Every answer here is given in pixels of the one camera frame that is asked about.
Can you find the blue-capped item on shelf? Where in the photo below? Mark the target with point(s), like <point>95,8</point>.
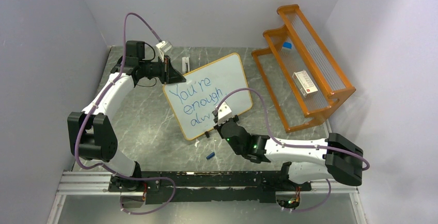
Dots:
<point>287,46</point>

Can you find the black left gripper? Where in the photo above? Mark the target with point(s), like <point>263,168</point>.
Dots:
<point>168,74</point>

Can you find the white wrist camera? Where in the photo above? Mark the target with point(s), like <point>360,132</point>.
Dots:
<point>162,47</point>
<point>222,114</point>

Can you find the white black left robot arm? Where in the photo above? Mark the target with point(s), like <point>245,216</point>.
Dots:
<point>93,141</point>

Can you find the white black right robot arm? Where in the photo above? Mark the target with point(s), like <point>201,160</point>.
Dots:
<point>334,157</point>

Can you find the yellow-framed whiteboard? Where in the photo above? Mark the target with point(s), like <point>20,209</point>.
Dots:
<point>194,100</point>

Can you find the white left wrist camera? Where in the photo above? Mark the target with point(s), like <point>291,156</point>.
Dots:
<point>162,47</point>

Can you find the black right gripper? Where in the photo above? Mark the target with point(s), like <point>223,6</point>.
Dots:
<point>218,127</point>

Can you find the white red box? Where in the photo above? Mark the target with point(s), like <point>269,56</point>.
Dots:
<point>304,83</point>

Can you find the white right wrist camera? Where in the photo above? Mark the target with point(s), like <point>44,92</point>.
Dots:
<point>222,114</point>

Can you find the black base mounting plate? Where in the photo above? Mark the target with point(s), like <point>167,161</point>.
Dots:
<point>182,186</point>

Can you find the blue marker cap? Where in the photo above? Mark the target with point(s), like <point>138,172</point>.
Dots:
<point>211,155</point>

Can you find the white whiteboard eraser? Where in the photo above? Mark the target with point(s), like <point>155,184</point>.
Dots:
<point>185,65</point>

